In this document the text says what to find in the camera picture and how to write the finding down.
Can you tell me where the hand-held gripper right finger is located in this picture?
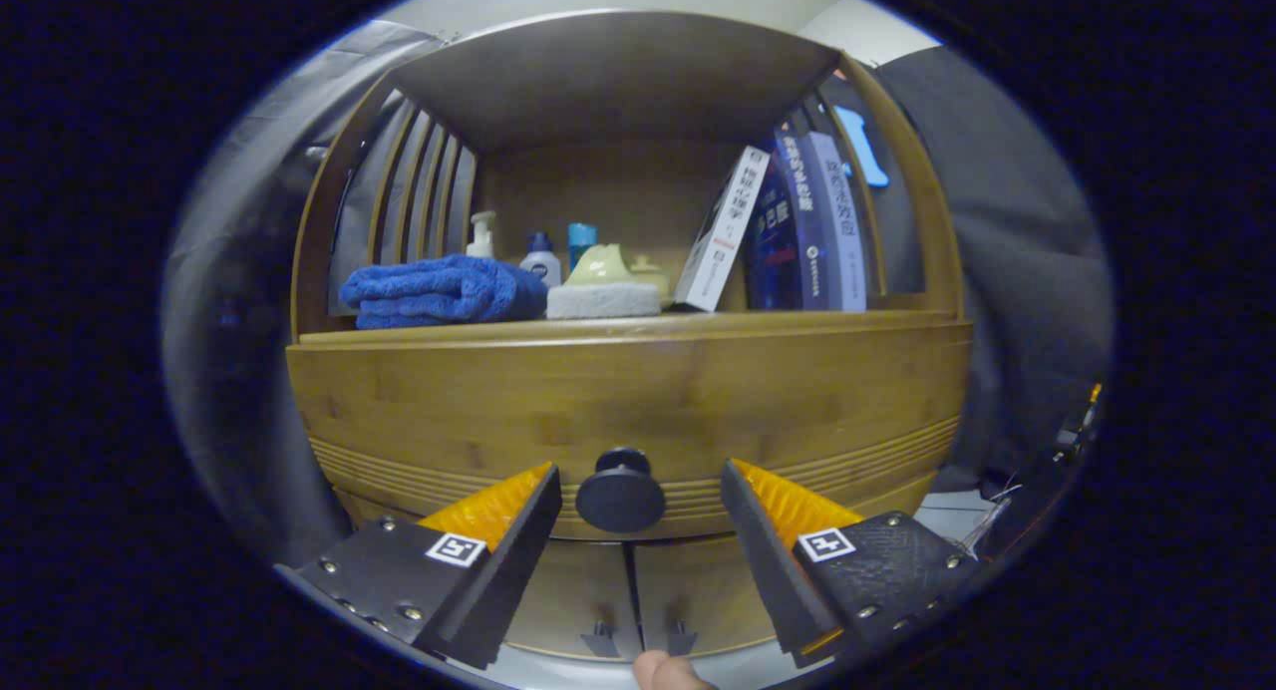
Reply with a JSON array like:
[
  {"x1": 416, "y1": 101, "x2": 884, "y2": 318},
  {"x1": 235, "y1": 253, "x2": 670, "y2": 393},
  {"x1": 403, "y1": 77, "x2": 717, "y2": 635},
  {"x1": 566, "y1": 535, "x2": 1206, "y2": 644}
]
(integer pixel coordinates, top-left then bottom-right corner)
[{"x1": 721, "y1": 460, "x2": 988, "y2": 668}]

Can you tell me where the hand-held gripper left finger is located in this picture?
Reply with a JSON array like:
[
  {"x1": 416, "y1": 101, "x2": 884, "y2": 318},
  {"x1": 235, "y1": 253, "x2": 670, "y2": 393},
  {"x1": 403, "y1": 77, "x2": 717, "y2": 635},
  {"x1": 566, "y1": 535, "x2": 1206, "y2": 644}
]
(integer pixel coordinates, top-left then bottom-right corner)
[{"x1": 274, "y1": 464, "x2": 563, "y2": 671}]

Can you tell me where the wooden drawer with black knob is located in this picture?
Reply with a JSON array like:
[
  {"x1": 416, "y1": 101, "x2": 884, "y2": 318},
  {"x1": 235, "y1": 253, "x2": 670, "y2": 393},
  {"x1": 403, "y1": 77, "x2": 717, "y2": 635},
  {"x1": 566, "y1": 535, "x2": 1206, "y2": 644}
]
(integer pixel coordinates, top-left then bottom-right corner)
[{"x1": 287, "y1": 319, "x2": 973, "y2": 543}]

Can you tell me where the green handled cleaning brush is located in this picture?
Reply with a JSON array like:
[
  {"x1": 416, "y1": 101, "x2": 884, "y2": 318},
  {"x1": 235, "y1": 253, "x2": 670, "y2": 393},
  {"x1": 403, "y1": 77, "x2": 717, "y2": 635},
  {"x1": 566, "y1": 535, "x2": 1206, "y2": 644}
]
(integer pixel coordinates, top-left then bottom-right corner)
[{"x1": 546, "y1": 243, "x2": 663, "y2": 320}]

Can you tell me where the wooden countertop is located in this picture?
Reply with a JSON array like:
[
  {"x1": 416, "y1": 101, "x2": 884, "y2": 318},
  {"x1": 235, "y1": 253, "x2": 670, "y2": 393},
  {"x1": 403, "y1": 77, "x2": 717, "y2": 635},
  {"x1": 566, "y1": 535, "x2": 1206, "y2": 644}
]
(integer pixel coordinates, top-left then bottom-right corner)
[{"x1": 299, "y1": 309, "x2": 958, "y2": 347}]

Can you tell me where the wooden cabinet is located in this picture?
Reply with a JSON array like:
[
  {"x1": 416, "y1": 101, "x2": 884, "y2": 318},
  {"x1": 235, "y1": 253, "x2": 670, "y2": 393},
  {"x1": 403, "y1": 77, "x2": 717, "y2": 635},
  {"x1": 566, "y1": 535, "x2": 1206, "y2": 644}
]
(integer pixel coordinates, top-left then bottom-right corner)
[{"x1": 287, "y1": 10, "x2": 973, "y2": 661}]

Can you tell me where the blue folded towel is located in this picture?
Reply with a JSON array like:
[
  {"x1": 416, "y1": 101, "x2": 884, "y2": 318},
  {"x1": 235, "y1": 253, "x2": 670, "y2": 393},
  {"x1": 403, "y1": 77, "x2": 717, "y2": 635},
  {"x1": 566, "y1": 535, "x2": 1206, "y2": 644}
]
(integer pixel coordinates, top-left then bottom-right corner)
[{"x1": 339, "y1": 254, "x2": 549, "y2": 330}]

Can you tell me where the white bottle with blue cap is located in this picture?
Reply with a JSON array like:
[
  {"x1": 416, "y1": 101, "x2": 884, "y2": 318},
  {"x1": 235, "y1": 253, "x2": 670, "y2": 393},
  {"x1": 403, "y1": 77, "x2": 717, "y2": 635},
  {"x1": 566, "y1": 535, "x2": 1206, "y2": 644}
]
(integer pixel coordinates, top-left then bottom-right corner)
[{"x1": 519, "y1": 232, "x2": 562, "y2": 290}]

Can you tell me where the beige lidded teacup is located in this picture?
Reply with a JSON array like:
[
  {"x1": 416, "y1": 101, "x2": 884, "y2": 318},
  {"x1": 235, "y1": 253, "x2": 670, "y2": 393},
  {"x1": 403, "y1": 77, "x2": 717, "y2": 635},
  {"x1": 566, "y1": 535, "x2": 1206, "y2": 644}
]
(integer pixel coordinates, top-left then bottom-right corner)
[{"x1": 630, "y1": 255, "x2": 671, "y2": 302}]

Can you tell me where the dark blue book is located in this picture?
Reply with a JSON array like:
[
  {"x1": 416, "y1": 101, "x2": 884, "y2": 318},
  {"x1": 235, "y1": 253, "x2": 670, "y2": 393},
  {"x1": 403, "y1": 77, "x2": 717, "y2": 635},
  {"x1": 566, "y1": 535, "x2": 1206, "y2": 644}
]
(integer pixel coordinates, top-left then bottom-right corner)
[{"x1": 746, "y1": 122, "x2": 828, "y2": 312}]

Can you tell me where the white book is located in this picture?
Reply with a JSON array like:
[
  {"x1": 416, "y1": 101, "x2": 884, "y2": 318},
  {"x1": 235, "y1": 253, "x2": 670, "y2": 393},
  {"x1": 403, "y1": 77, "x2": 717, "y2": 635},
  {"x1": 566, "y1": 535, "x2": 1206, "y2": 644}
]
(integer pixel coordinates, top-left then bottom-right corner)
[{"x1": 674, "y1": 146, "x2": 771, "y2": 313}]

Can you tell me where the pale blue book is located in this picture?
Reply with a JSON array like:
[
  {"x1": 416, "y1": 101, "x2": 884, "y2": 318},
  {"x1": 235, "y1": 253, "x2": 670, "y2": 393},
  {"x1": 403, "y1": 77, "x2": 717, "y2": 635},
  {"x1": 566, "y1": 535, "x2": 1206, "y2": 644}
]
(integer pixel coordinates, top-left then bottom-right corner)
[{"x1": 805, "y1": 132, "x2": 868, "y2": 313}]

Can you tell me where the black device with orange part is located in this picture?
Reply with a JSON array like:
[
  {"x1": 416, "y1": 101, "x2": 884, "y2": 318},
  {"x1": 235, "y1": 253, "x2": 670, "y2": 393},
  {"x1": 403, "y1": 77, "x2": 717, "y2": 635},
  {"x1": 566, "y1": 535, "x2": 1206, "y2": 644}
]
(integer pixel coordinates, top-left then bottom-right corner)
[{"x1": 1057, "y1": 381, "x2": 1106, "y2": 462}]

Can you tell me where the black backdrop cloth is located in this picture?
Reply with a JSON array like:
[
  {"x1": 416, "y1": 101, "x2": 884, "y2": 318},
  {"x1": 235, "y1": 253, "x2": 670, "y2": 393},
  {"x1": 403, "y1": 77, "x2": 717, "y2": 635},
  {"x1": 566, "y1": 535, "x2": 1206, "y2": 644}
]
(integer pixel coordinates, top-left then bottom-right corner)
[{"x1": 164, "y1": 17, "x2": 1116, "y2": 571}]

